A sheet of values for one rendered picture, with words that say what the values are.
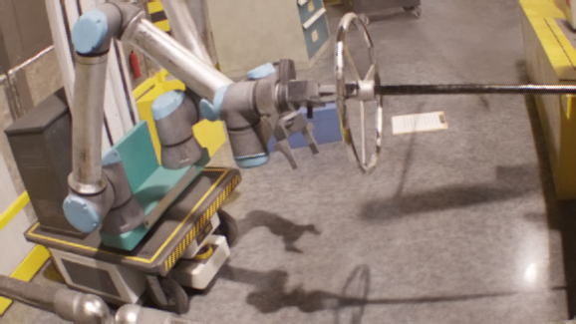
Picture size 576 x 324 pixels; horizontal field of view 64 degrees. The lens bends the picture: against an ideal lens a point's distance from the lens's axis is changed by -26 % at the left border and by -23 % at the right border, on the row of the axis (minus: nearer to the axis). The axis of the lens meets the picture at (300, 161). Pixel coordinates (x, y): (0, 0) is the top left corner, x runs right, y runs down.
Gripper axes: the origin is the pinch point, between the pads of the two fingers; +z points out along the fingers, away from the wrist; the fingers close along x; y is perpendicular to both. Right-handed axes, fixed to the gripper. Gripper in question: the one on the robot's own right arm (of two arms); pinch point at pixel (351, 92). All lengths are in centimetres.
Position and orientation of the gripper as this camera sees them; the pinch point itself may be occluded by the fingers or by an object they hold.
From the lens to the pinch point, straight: 135.9
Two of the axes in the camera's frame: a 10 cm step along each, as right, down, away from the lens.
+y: 0.2, 10.0, -0.4
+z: 9.4, -0.3, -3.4
